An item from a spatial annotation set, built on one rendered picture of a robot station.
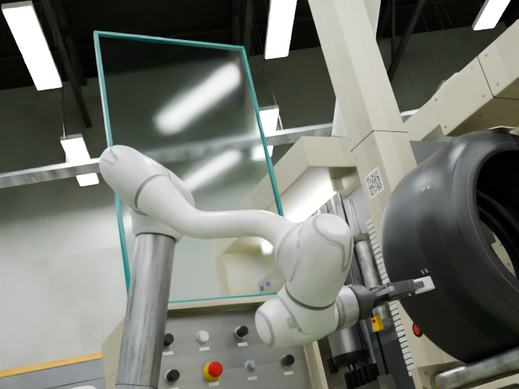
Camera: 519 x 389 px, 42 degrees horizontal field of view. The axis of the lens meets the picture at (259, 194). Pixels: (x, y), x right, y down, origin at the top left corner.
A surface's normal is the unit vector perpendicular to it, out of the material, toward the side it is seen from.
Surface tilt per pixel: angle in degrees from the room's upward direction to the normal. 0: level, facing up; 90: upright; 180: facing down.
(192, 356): 90
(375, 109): 90
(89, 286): 90
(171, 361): 90
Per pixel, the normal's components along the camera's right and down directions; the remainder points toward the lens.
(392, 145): 0.41, -0.43
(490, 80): -0.89, 0.00
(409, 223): -0.91, -0.21
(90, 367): 0.06, -0.40
